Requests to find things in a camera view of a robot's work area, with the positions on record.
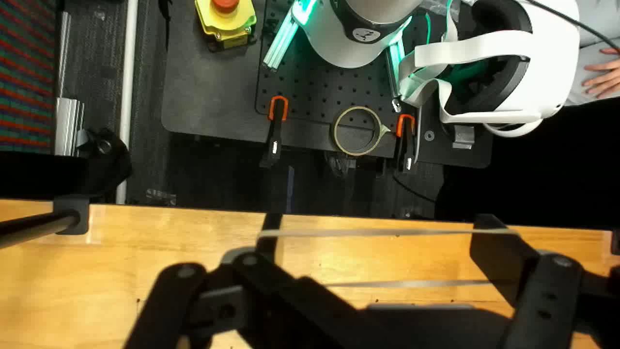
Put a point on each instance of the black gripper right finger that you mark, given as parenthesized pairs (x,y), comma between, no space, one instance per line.
(553,296)

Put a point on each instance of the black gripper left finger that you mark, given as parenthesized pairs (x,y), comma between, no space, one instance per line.
(247,294)

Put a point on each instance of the person's hand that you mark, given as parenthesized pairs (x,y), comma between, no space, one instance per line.
(605,77)

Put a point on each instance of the roll of tape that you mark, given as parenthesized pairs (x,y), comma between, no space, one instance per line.
(359,131)

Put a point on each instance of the white VR headset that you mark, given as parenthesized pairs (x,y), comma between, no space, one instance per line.
(507,65)

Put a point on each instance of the black perforated breadboard plate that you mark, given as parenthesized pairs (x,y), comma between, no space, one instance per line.
(328,56)

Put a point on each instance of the yellow emergency stop button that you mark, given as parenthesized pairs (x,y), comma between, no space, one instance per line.
(226,25)

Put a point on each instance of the colourful striped panel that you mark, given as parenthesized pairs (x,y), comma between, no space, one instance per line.
(30,42)

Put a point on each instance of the left orange-handled clamp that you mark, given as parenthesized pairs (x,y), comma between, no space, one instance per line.
(278,116)

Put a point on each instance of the orange-handled clamp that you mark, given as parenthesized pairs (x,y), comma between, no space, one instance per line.
(278,116)
(406,141)

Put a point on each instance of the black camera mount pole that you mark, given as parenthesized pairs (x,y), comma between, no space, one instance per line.
(69,216)

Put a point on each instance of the right orange-handled clamp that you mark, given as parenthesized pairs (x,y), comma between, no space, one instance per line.
(406,141)

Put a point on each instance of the silver aluminium post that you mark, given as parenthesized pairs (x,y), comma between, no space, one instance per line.
(69,131)

